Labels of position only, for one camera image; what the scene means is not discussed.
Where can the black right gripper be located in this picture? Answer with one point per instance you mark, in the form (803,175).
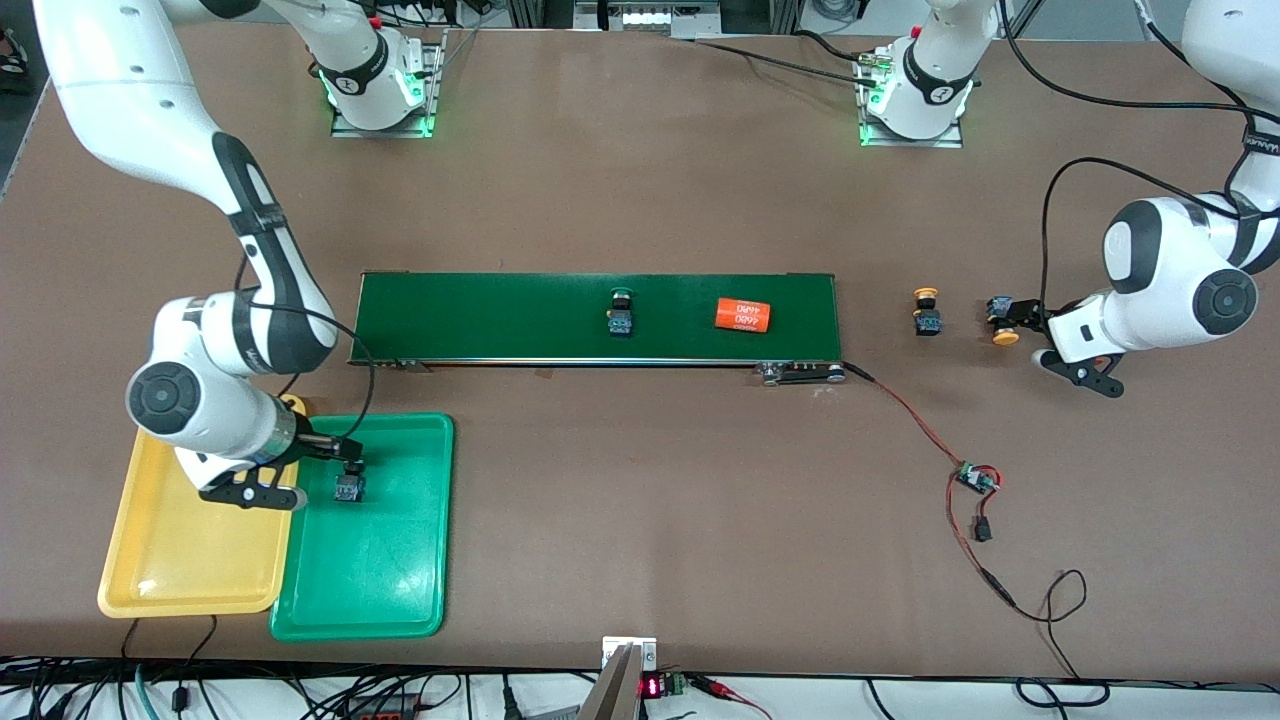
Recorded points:
(322,447)

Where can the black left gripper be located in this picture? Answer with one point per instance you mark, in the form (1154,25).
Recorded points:
(1030,317)

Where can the yellow cap push button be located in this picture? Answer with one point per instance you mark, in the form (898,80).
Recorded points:
(927,318)
(1005,337)

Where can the green cap push button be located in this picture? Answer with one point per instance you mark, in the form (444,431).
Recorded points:
(348,490)
(621,320)

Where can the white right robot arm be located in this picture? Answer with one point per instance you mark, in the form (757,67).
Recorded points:
(130,80)

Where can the green plastic tray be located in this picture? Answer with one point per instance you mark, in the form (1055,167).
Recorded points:
(380,570)

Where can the small green circuit board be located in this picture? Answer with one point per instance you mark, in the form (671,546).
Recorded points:
(975,478)

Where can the green conveyor belt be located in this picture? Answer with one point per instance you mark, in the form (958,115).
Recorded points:
(500,320)

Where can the yellow plastic tray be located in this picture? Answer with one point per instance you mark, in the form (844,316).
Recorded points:
(180,560)

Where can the small black plug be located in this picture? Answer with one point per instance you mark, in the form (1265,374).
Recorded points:
(983,530)

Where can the red power strip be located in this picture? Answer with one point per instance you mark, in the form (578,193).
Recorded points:
(385,712)

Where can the red digit display module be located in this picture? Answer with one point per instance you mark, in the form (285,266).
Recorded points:
(655,686)

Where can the red clip lead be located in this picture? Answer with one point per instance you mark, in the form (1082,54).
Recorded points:
(730,692)

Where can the silver lit device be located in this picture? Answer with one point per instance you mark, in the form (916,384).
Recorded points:
(645,18)

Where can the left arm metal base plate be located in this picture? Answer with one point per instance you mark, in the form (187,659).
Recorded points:
(950,140)

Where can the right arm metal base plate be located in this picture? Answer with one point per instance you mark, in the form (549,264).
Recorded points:
(345,128)

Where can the metal mounting bracket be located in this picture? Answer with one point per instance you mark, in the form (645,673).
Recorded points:
(625,680)

